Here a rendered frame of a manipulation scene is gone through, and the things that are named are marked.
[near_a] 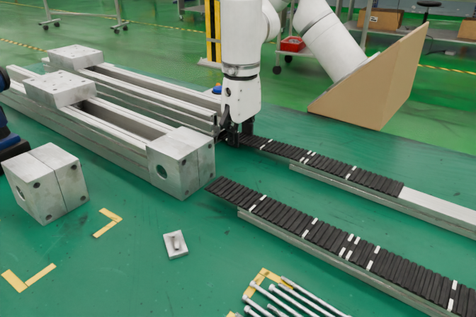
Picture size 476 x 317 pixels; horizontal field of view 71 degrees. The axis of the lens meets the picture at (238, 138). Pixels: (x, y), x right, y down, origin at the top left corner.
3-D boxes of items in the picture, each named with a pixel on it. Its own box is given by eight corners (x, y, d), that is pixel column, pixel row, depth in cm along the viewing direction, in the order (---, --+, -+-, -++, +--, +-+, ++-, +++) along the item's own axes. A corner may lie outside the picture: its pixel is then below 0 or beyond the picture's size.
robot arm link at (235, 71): (244, 68, 67) (244, 82, 68) (267, 58, 73) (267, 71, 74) (212, 61, 71) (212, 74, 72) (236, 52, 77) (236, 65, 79)
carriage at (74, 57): (106, 70, 116) (102, 51, 113) (76, 78, 108) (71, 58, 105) (81, 62, 124) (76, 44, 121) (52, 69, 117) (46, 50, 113)
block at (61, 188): (101, 193, 66) (91, 153, 61) (43, 226, 58) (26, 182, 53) (74, 175, 71) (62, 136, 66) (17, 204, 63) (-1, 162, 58)
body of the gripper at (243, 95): (240, 78, 68) (240, 127, 73) (267, 66, 75) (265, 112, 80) (212, 71, 71) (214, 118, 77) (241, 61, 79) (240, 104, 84)
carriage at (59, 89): (99, 105, 90) (94, 81, 86) (60, 119, 82) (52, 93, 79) (68, 92, 98) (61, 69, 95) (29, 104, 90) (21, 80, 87)
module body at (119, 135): (185, 163, 75) (182, 129, 71) (151, 184, 68) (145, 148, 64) (22, 88, 117) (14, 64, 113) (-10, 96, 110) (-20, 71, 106)
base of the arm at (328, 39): (338, 85, 116) (307, 42, 117) (387, 49, 103) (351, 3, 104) (318, 98, 101) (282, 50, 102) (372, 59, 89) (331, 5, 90)
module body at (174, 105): (235, 131, 89) (235, 102, 85) (211, 146, 82) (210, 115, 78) (73, 73, 130) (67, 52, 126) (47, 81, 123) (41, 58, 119)
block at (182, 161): (222, 171, 72) (222, 133, 68) (182, 201, 64) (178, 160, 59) (193, 158, 77) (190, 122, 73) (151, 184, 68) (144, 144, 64)
